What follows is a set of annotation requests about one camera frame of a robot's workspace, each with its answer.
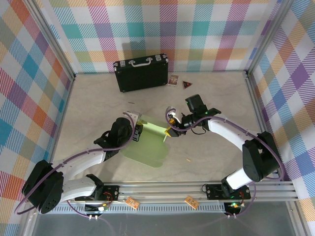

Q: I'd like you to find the grey slotted cable duct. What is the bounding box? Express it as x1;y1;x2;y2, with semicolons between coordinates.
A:
39;205;226;213

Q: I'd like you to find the light green paper box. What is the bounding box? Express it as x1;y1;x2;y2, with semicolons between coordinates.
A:
122;114;170;169

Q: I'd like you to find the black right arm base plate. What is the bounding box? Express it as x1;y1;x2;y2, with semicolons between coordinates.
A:
205;183;252;200

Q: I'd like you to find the aluminium frame post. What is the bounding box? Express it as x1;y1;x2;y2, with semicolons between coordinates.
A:
23;0;77;81
246;0;296;77

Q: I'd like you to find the grey metal panel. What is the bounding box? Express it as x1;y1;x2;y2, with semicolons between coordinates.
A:
21;212;308;236

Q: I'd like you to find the aluminium side rail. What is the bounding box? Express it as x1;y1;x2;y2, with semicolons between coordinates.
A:
242;70;286;181
40;73;76;184

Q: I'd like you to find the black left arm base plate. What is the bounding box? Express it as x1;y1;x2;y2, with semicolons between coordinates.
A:
74;185;121;201

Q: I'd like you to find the black briefcase with white handle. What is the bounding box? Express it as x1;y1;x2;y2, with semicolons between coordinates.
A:
113;54;169;93

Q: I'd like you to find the orange tag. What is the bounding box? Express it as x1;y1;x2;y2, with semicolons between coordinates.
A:
184;196;199;208
124;196;140;209

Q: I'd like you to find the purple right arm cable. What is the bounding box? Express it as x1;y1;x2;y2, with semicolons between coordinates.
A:
164;108;286;219

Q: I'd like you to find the aluminium mounting rail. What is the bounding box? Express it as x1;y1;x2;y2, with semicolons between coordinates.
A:
26;180;300;204

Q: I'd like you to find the small printed card box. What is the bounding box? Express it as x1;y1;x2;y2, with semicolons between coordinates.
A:
167;74;178;88

